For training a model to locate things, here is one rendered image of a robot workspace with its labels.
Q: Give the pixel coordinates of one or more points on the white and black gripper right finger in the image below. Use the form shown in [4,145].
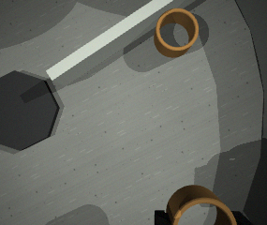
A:
[240,218]

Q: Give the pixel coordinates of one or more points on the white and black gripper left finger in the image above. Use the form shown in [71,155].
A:
[162,218]

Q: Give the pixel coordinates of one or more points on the bronze bushing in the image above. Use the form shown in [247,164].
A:
[182,17]
[188,196]

